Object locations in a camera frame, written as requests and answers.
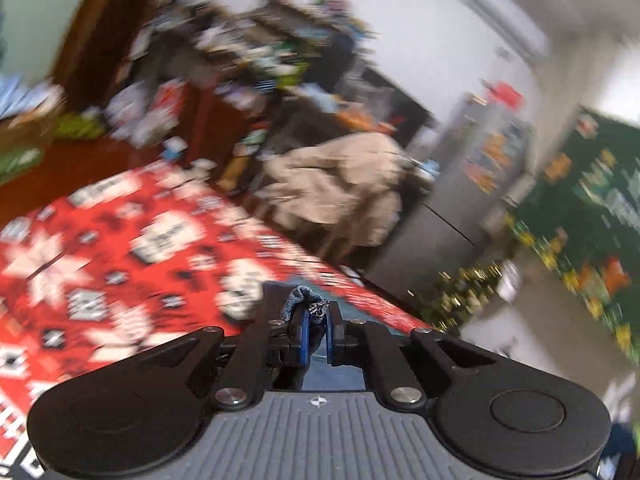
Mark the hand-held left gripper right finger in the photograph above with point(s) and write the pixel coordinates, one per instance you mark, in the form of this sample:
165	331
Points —
330	340

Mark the cluster of fridge magnets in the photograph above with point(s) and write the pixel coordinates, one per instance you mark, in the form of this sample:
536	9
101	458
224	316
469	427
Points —
495	160

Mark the red patterned blanket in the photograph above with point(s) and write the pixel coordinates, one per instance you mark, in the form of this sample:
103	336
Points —
100	260

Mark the small Christmas tree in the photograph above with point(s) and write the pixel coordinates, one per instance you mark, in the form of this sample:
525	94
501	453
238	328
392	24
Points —
465	295

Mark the blue denim jeans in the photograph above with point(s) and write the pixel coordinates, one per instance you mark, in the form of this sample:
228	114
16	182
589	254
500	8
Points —
300	296

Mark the grey refrigerator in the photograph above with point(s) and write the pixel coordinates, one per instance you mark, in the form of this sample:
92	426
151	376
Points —
440	220

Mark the beige coat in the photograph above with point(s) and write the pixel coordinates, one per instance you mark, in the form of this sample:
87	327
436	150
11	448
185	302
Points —
335	185

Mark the white hanging cloth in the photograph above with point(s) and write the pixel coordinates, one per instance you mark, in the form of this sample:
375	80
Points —
509	280

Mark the wooden door frame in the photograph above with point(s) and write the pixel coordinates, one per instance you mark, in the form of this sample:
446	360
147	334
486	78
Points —
100	20

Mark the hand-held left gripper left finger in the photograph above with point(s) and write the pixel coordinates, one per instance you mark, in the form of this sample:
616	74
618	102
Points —
300	340

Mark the green Christmas wall banner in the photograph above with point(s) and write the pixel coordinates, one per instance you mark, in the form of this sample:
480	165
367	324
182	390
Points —
590	210

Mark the cluttered shelf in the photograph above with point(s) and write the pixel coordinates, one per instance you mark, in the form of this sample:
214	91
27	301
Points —
225	35

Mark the white air conditioner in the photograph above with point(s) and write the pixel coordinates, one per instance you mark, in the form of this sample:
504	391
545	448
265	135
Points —
505	20

